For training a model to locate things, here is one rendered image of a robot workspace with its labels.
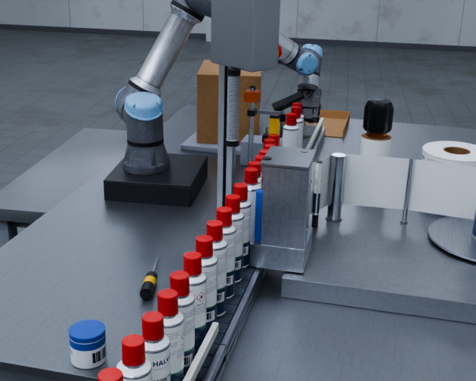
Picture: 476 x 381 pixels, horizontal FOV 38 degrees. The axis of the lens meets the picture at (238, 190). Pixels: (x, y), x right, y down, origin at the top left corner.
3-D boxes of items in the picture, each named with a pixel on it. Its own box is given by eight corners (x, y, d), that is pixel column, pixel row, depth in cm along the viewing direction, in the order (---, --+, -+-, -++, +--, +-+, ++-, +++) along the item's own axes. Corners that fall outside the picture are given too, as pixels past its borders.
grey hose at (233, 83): (236, 147, 188) (239, 70, 180) (224, 146, 188) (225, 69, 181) (239, 144, 191) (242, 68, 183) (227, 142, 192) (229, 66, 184)
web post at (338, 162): (341, 222, 190) (346, 158, 184) (324, 221, 191) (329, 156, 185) (342, 216, 194) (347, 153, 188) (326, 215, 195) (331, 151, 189)
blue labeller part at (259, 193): (266, 258, 164) (268, 193, 158) (252, 256, 165) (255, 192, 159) (268, 252, 167) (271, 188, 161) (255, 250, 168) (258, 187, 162)
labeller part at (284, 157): (308, 171, 152) (308, 166, 152) (259, 165, 155) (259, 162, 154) (316, 153, 165) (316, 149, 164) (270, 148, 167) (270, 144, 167)
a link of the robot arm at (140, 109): (131, 145, 213) (128, 103, 208) (122, 132, 225) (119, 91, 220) (168, 140, 217) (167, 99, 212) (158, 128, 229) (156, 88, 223)
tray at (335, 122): (343, 137, 286) (344, 128, 284) (281, 132, 291) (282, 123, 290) (349, 119, 313) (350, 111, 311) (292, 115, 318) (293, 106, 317)
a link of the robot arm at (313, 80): (297, 72, 242) (299, 79, 250) (295, 85, 241) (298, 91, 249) (318, 73, 240) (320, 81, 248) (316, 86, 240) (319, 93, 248)
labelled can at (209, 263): (212, 340, 135) (214, 245, 127) (187, 336, 136) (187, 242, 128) (219, 326, 139) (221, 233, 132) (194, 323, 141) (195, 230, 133)
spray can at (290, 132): (295, 178, 224) (298, 116, 217) (279, 176, 225) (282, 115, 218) (297, 172, 229) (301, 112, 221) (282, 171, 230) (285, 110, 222)
